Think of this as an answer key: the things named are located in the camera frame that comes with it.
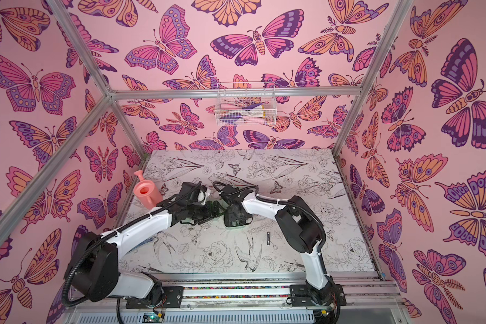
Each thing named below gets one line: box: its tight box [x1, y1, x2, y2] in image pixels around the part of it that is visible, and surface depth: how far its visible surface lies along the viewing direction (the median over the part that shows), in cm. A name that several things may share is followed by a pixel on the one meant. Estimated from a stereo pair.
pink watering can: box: [133, 169, 164, 210], surface depth 93 cm
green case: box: [224, 204, 254, 228], surface depth 85 cm
